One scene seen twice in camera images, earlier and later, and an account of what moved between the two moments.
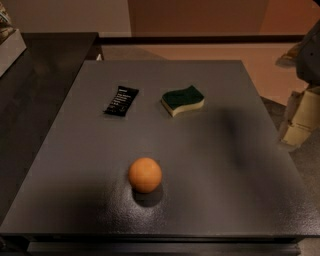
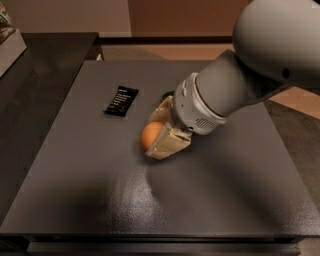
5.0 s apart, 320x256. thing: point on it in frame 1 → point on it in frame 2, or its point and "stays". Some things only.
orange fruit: (145, 175) → (150, 133)
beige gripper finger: (306, 119) → (191, 114)
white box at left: (10, 49) stays
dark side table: (32, 93) stays
